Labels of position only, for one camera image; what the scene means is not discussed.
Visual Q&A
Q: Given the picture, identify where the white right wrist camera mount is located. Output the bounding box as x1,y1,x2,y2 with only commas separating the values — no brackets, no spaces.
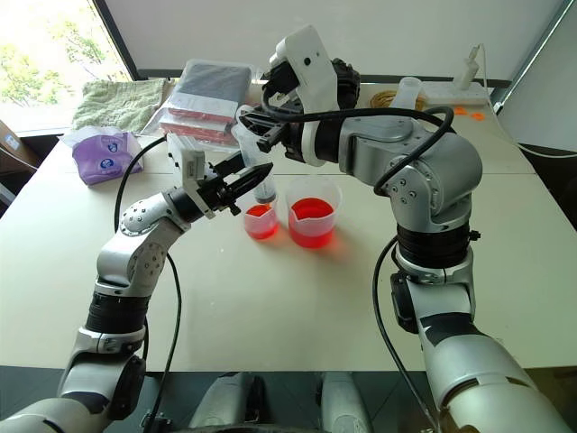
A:
269,23,340,166

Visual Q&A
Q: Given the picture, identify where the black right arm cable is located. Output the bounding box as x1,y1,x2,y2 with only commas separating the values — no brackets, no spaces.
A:
261,80,456,433

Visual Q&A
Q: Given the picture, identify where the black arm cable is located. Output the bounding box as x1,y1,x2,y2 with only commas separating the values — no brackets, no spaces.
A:
114,134,184,429
261,80,456,433

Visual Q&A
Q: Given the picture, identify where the brown cardboard box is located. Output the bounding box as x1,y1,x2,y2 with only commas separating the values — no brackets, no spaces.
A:
0,118,42,182

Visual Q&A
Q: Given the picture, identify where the empty clear plastic cup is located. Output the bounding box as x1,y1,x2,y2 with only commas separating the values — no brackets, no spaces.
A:
389,76,427,110

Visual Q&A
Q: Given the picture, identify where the pink box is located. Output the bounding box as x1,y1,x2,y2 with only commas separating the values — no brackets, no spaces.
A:
156,119,239,146
162,106,236,134

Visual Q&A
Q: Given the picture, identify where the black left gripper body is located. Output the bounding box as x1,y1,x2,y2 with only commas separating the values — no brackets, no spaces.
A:
197,172,241,217

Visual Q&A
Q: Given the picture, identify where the brown rope coil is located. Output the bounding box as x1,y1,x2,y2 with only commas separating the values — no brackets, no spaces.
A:
369,89,427,112

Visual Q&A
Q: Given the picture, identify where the large beaker red liquid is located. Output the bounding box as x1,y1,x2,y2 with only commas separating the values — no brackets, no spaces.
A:
285,175,343,250

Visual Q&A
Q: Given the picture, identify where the white cable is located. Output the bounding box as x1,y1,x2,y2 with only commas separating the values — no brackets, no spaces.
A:
476,41,577,160

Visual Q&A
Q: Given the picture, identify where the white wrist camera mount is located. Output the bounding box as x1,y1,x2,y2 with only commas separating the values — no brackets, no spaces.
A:
166,132,217,221
269,23,340,166

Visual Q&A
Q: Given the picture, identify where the white plug adapter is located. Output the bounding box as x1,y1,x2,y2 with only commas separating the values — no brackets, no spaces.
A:
452,43,481,89

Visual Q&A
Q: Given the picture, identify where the small clear beaker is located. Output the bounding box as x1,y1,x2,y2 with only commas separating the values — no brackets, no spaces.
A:
243,202,282,243

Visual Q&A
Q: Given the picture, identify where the purple plastic pouch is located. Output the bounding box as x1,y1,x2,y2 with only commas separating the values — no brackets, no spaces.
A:
60,125,146,188

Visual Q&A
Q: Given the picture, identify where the grey rounded shape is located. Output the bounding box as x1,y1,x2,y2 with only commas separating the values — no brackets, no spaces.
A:
318,371,376,433
188,371,268,429

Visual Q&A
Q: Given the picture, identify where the green towel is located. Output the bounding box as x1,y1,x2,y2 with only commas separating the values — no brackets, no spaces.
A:
71,78,169,134

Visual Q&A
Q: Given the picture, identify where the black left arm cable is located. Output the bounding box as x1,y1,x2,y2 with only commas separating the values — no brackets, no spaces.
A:
114,134,184,429

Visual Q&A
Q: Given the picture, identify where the dark grey packaged item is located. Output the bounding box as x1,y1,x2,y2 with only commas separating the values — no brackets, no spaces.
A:
172,58,254,123

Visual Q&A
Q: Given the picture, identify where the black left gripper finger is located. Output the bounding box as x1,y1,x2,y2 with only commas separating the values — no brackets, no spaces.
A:
211,150,247,180
224,162,275,200

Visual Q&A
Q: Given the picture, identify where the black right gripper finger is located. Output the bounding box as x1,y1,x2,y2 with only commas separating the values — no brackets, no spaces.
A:
255,128,290,153
236,105,292,134

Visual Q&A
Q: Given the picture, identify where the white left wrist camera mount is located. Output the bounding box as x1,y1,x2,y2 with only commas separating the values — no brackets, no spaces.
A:
166,132,217,221

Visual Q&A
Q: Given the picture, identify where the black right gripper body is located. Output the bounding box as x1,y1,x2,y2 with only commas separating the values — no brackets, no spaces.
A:
262,60,312,161

